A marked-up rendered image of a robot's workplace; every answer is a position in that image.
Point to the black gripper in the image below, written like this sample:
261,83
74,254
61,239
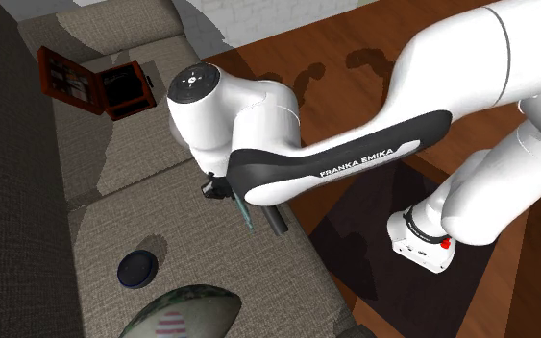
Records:
216,188

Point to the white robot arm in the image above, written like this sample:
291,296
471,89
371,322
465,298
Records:
457,75

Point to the teal pen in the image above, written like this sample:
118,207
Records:
244,211

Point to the beige fabric sofa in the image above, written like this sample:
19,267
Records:
181,243

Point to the round dark blue speaker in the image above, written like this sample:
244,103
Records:
137,269

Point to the dark robot stand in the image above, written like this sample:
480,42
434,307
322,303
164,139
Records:
392,295

